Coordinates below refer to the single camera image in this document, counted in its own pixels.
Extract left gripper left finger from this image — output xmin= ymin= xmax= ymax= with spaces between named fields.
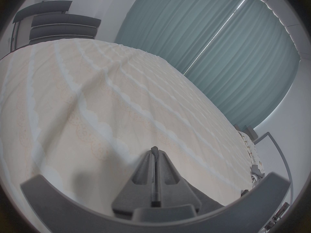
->
xmin=111 ymin=146 xmax=156 ymax=214

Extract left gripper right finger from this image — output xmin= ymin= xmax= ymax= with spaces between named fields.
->
xmin=155 ymin=147 xmax=203 ymax=213

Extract pile of clothes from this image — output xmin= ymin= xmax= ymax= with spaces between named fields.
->
xmin=237 ymin=130 xmax=266 ymax=194

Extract bed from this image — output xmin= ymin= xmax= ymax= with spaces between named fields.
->
xmin=0 ymin=0 xmax=256 ymax=218

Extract blue-green curtain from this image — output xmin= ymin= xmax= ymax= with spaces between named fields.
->
xmin=184 ymin=0 xmax=302 ymax=129
xmin=114 ymin=0 xmax=250 ymax=75

